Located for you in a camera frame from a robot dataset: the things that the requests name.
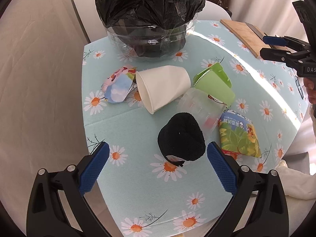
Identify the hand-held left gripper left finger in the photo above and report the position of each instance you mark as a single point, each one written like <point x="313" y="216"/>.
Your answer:
<point x="95" y="167"/>

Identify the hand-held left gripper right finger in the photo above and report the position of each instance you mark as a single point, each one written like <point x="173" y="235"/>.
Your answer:
<point x="222" y="169"/>

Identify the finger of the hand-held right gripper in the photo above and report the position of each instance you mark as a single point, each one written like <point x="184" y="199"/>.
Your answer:
<point x="276" y="54"/>
<point x="272" y="40"/>

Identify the green leaf-print snack packet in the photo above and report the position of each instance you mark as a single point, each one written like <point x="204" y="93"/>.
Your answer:
<point x="238" y="138"/>

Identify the black cloth bundle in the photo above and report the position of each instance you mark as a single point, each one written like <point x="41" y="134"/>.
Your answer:
<point x="181" y="138"/>

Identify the clear plastic cup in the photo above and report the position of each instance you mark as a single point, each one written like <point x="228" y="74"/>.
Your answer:
<point x="197" y="108"/>

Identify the blue pink snack wrapper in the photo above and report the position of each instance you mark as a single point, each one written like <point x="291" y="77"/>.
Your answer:
<point x="118" y="88"/>

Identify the white paper cup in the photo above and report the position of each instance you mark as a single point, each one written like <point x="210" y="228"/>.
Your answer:
<point x="163" y="86"/>

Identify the clear plastic bin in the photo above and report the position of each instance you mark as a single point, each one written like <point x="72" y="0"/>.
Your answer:
<point x="150" y="45"/>

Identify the bin with black bag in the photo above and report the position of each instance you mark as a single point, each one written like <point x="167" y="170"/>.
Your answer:
<point x="148" y="3"/>

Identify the person's right hand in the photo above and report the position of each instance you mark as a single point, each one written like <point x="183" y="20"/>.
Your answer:
<point x="311" y="91"/>

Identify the kitchen knife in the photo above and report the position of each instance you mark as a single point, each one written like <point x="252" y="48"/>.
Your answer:
<point x="254" y="29"/>

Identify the wooden cutting board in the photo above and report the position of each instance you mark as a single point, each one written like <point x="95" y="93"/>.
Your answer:
<point x="243" y="33"/>

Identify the daisy print tablecloth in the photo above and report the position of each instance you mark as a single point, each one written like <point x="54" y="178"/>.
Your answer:
<point x="138" y="133"/>

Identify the white chair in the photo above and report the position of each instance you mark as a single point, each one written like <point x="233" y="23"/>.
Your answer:
<point x="214" y="9"/>

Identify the person's white clothing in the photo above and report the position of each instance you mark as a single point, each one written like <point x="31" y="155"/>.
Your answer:
<point x="300" y="153"/>

